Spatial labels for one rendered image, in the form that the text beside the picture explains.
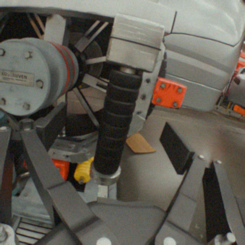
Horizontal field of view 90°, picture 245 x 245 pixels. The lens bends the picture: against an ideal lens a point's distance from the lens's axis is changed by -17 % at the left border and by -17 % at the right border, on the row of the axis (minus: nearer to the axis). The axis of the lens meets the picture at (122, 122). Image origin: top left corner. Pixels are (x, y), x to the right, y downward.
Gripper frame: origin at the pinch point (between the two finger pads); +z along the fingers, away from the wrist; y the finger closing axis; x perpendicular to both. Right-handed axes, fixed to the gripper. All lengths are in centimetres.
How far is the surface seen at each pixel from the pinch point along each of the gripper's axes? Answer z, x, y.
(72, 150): 21.2, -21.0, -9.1
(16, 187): 12.0, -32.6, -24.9
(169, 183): 73, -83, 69
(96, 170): -1.1, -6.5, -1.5
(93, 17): 2.9, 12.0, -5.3
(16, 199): 28, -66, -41
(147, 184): 70, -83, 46
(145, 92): 20.5, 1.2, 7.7
